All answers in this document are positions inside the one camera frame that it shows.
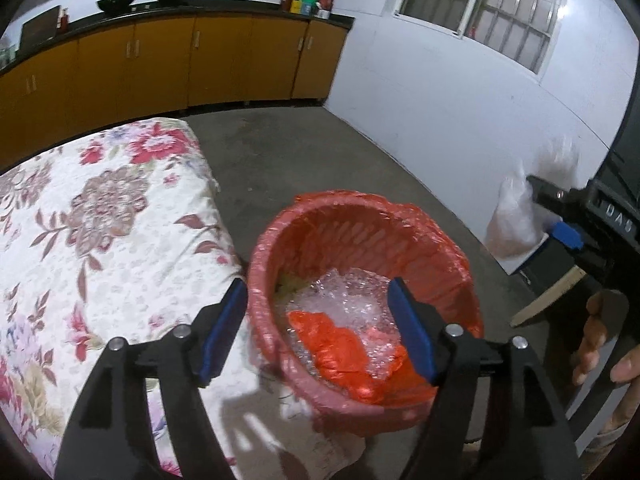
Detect red plastic bag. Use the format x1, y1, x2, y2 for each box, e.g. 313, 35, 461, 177
288, 310, 423, 404

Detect clear and orange trash bundle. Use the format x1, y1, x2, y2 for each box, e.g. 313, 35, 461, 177
274, 268, 400, 377

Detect clear plastic bag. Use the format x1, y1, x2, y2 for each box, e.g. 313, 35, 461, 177
485, 136, 579, 260

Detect red trash bin with liner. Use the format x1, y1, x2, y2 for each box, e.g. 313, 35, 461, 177
248, 190, 484, 437

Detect lower orange kitchen cabinets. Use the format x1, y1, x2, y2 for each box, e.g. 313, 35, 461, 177
1, 12, 354, 168

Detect right hand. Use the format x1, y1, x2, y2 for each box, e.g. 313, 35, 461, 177
572, 290, 639, 434

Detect floral table cloth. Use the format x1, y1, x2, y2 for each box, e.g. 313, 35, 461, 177
1, 117, 364, 479

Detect barred window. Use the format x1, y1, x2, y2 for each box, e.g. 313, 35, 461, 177
396, 0, 563, 73

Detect dark cutting board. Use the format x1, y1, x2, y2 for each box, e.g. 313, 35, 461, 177
18, 6, 61, 51

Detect red bottle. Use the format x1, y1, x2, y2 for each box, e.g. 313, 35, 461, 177
56, 8, 70, 35

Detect black wok with handle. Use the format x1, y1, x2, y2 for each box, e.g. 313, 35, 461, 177
96, 0, 134, 15

